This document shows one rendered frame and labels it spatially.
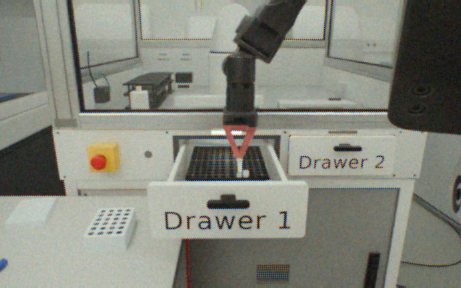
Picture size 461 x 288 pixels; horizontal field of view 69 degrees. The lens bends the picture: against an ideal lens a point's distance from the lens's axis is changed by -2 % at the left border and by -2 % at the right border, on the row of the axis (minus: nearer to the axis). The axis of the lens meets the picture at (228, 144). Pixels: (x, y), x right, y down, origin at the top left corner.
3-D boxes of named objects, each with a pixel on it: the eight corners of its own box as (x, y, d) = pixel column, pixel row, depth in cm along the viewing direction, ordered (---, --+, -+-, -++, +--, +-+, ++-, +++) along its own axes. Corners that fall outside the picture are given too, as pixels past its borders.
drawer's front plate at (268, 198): (304, 237, 64) (309, 184, 61) (151, 238, 64) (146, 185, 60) (302, 232, 66) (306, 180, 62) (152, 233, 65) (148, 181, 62)
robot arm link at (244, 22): (247, 12, 61) (285, 38, 63) (238, 18, 72) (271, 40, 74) (213, 69, 63) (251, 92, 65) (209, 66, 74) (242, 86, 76)
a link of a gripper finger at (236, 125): (222, 161, 68) (222, 115, 65) (222, 151, 75) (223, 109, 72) (256, 162, 68) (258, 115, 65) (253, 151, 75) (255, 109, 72)
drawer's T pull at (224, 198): (250, 209, 58) (250, 202, 58) (206, 209, 58) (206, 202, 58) (248, 200, 62) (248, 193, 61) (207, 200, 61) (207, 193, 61)
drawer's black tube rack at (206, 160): (268, 205, 73) (269, 177, 71) (186, 205, 73) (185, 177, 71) (258, 168, 94) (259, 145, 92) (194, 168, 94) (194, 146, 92)
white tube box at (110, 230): (126, 251, 69) (124, 235, 68) (84, 253, 69) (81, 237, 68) (136, 221, 81) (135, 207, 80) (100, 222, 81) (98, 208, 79)
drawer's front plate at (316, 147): (392, 174, 94) (397, 136, 91) (288, 175, 93) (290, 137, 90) (389, 172, 95) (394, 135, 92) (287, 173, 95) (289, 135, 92)
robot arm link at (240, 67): (228, 50, 62) (258, 51, 62) (224, 50, 68) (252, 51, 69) (227, 88, 64) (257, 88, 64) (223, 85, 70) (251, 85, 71)
